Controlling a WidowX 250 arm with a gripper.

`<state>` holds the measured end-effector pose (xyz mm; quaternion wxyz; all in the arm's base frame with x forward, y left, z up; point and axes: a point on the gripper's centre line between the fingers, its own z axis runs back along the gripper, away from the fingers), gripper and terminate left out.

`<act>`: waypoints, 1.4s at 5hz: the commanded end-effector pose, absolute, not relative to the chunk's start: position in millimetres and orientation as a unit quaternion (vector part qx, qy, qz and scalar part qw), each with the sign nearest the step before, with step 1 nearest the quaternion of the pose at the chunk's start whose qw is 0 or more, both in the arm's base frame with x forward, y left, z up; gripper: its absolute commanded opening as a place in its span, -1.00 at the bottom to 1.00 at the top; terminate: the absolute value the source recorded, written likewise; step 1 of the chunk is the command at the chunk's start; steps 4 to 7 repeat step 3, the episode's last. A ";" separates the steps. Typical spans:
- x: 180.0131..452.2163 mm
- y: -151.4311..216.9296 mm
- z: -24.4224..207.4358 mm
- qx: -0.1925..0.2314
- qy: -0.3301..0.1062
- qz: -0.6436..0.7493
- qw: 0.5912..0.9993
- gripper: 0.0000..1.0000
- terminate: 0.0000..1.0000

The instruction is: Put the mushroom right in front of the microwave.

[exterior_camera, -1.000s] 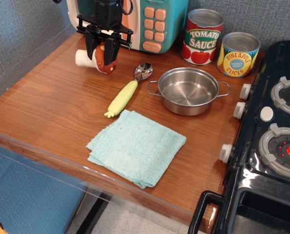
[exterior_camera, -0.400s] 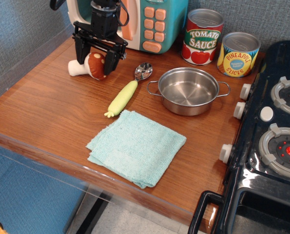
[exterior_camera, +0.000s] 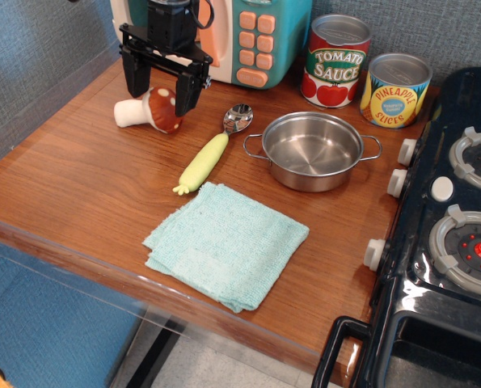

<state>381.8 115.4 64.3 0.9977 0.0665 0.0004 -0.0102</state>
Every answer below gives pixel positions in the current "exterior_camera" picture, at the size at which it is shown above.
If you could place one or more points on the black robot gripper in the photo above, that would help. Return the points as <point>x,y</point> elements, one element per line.
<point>167,43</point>

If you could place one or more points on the brown white toy mushroom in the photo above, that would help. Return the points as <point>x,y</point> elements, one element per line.
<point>156,108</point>

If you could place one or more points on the teal toy microwave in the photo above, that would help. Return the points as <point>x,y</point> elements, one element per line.
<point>252,43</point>

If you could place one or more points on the small steel pot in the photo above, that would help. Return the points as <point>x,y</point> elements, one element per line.
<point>313,151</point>

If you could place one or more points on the teal folded cloth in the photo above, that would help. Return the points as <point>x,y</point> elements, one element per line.
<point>225,245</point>

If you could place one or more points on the tomato sauce can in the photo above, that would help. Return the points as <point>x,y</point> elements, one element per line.
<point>337,50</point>

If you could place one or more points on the pineapple slices can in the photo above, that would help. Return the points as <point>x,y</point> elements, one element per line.
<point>395,88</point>

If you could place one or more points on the black toy stove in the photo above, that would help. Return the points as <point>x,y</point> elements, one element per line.
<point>425,325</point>

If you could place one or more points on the spoon with green handle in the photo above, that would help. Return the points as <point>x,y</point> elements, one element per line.
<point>236,119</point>

